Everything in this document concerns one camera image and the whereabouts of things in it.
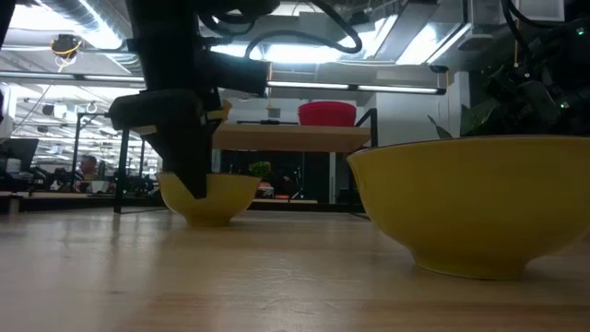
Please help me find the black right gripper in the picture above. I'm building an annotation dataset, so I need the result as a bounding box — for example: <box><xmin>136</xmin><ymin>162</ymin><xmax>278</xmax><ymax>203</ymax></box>
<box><xmin>494</xmin><ymin>65</ymin><xmax>563</xmax><ymax>136</ymax></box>

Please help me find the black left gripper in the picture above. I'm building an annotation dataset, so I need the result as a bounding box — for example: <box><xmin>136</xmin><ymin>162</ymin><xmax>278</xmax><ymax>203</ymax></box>
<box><xmin>108</xmin><ymin>53</ymin><xmax>221</xmax><ymax>201</ymax></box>

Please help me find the small background plant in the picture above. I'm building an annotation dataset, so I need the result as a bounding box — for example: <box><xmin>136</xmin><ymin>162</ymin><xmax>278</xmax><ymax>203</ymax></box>
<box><xmin>248</xmin><ymin>160</ymin><xmax>273</xmax><ymax>180</ymax></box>

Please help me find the person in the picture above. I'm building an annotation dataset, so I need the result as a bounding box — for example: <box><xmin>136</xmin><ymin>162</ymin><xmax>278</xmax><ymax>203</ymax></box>
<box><xmin>77</xmin><ymin>154</ymin><xmax>100</xmax><ymax>184</ymax></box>

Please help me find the wooden shelf board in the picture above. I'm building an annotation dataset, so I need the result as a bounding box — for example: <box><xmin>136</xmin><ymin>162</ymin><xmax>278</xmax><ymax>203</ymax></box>
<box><xmin>130</xmin><ymin>122</ymin><xmax>373</xmax><ymax>154</ymax></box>

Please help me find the long hanging linear light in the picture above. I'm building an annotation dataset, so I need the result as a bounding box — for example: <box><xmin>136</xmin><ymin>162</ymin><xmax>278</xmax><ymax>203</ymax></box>
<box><xmin>0</xmin><ymin>68</ymin><xmax>448</xmax><ymax>96</ymax></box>

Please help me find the dark background monitor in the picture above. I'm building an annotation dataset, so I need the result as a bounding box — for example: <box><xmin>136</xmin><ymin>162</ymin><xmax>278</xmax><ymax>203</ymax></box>
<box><xmin>0</xmin><ymin>137</ymin><xmax>41</xmax><ymax>160</ymax></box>

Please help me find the black metal shelf side frame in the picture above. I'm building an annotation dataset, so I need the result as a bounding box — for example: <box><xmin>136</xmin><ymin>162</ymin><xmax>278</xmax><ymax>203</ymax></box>
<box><xmin>356</xmin><ymin>106</ymin><xmax>381</xmax><ymax>149</ymax></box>
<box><xmin>112</xmin><ymin>103</ymin><xmax>162</xmax><ymax>216</ymax></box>

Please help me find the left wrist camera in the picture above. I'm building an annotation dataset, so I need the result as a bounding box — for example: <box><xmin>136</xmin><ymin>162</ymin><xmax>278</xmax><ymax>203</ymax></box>
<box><xmin>202</xmin><ymin>49</ymin><xmax>272</xmax><ymax>97</ymax></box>

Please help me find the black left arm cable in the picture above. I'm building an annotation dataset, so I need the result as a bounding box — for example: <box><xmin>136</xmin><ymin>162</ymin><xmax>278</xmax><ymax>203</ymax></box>
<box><xmin>197</xmin><ymin>0</ymin><xmax>364</xmax><ymax>56</ymax></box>

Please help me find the black ceiling device yellow cable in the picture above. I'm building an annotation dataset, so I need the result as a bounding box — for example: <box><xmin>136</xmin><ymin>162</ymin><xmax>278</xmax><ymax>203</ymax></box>
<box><xmin>49</xmin><ymin>33</ymin><xmax>83</xmax><ymax>61</ymax></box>

